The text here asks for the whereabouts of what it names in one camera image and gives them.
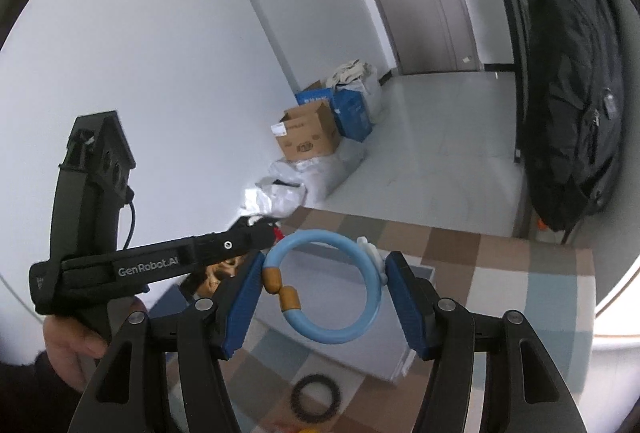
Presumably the light blue bead bracelet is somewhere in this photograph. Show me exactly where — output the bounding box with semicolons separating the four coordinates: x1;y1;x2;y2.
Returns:
262;228;388;347

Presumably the person's left hand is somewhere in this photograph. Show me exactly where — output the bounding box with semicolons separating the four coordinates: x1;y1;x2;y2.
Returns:
42;315;107;392

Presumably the white plastic bag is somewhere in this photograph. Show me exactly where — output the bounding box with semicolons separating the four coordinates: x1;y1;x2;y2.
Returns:
241;138;366;219

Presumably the grey phone box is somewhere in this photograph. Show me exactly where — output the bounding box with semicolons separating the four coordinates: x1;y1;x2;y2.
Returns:
147;239;437;385

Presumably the brown cardboard box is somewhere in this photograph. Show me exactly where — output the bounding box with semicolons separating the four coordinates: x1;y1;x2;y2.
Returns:
271;100;342;162

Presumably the checkered blanket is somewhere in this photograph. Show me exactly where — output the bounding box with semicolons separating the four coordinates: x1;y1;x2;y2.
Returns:
164;206;597;433

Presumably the blue cardboard box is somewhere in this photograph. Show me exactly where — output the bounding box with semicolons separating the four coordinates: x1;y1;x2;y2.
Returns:
295;81;372;143

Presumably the beige tote bag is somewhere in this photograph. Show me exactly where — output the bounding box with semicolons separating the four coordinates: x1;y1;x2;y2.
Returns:
326;60;376;88

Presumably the black backpack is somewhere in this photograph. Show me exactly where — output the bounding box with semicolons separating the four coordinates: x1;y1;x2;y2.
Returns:
523;0;625;235

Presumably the black coat rack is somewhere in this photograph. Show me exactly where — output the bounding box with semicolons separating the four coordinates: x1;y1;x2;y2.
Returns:
462;0;532;165

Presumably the black beaded bracelet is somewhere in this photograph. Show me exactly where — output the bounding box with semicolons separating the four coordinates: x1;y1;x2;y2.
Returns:
290;373;343;425

